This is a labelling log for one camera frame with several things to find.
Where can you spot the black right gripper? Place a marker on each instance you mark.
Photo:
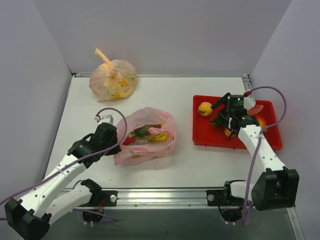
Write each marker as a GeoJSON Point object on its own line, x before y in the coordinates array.
{"type": "Point", "coordinates": [224, 110]}

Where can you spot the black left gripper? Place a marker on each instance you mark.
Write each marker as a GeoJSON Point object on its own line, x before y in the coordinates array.
{"type": "Point", "coordinates": [114, 146]}

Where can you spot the pink plastic bag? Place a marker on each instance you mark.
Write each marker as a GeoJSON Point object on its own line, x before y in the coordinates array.
{"type": "Point", "coordinates": [141, 150]}

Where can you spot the yellow fruit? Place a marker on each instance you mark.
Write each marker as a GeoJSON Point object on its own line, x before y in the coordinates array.
{"type": "Point", "coordinates": [157, 135]}

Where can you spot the red toy dragon fruit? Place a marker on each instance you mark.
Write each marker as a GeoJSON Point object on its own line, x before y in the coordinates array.
{"type": "Point", "coordinates": [130, 139]}

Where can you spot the orange toy pineapple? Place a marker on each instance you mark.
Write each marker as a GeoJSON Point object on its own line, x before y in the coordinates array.
{"type": "Point", "coordinates": [217, 122]}

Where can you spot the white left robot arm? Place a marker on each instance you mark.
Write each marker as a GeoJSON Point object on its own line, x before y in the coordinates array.
{"type": "Point", "coordinates": [33, 213]}

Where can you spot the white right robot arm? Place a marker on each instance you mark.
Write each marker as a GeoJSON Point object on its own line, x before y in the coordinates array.
{"type": "Point", "coordinates": [270, 183]}

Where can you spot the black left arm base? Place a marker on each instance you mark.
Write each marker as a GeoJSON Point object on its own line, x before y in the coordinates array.
{"type": "Point", "coordinates": [99, 199]}

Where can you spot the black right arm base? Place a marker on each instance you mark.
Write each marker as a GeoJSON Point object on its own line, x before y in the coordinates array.
{"type": "Point", "coordinates": [230, 208]}

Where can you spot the orange fruit with leaf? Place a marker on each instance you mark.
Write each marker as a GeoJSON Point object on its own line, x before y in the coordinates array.
{"type": "Point", "coordinates": [205, 109]}

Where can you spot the orange plastic bag with fruit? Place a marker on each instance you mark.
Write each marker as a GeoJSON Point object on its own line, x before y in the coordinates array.
{"type": "Point", "coordinates": [113, 79]}

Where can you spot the red plastic tray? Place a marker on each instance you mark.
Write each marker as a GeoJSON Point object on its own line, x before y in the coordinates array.
{"type": "Point", "coordinates": [205, 134]}

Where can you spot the watermelon slice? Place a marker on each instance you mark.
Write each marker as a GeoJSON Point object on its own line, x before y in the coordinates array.
{"type": "Point", "coordinates": [255, 110]}

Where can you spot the small yellow lemon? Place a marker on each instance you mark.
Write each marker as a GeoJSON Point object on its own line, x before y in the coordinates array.
{"type": "Point", "coordinates": [229, 134]}

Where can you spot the red yellow mango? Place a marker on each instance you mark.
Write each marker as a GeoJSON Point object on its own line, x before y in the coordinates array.
{"type": "Point", "coordinates": [262, 121]}

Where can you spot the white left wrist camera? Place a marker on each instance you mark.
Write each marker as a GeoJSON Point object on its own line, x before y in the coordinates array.
{"type": "Point", "coordinates": [104, 119]}

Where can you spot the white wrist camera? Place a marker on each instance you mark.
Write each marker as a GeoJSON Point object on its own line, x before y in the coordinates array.
{"type": "Point", "coordinates": [104, 119]}
{"type": "Point", "coordinates": [249, 101]}

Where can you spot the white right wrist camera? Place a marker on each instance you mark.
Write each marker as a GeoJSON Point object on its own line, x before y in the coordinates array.
{"type": "Point", "coordinates": [249, 101]}

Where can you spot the aluminium front rail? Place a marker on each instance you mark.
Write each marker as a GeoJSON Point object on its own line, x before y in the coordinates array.
{"type": "Point", "coordinates": [158, 198]}

